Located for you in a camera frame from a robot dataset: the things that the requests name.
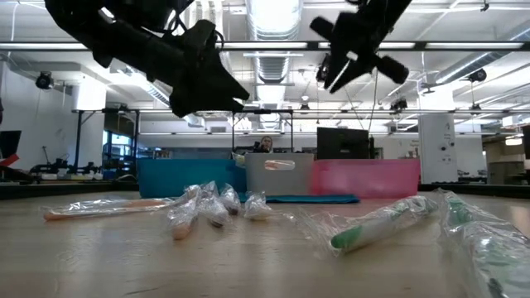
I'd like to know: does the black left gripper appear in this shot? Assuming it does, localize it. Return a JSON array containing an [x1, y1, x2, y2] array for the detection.
[[92, 17, 252, 119]]

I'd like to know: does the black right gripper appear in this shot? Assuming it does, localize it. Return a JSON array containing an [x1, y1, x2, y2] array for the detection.
[[309, 0, 414, 94]]

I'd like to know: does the green toothbrush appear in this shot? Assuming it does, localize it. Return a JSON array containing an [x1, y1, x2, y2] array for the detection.
[[333, 50, 359, 90], [289, 195, 440, 257], [436, 188, 530, 298]]

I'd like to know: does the black metal rack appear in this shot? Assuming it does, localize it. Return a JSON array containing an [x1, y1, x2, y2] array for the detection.
[[70, 108, 140, 175], [230, 108, 295, 155]]

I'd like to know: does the black flat monitor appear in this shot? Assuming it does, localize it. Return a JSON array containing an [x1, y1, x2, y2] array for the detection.
[[316, 127, 373, 161]]

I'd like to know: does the person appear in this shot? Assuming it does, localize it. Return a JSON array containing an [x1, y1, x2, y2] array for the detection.
[[253, 135, 275, 155]]

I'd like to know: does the teal plastic bin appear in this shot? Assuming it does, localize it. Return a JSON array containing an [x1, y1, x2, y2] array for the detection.
[[137, 158, 248, 199]]

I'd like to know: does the white plastic bin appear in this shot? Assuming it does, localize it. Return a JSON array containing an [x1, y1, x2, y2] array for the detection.
[[244, 153, 315, 196]]

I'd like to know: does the pink plastic bin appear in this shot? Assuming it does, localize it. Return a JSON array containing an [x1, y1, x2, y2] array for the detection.
[[311, 159, 422, 199]]

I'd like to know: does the white square column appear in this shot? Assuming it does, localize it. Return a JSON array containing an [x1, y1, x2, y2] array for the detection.
[[417, 113, 459, 185]]

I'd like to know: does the teal plastic lid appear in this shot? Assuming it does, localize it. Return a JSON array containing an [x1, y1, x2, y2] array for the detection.
[[239, 193, 360, 204]]

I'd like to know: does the black bench equipment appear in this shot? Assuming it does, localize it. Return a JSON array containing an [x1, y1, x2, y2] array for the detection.
[[28, 156, 103, 175]]

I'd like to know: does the tan storage cabinet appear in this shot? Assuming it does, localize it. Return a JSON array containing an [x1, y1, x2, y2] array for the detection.
[[482, 136, 530, 186]]

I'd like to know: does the red bar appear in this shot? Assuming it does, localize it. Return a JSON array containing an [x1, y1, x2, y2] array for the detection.
[[0, 152, 21, 168]]

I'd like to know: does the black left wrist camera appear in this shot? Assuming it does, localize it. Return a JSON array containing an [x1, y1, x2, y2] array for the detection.
[[181, 18, 225, 57]]

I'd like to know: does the silver ventilation duct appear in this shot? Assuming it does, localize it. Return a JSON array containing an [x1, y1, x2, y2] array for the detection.
[[246, 0, 304, 88]]

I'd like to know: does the black wall screen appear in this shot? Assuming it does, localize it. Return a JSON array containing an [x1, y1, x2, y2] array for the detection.
[[0, 130, 22, 160]]

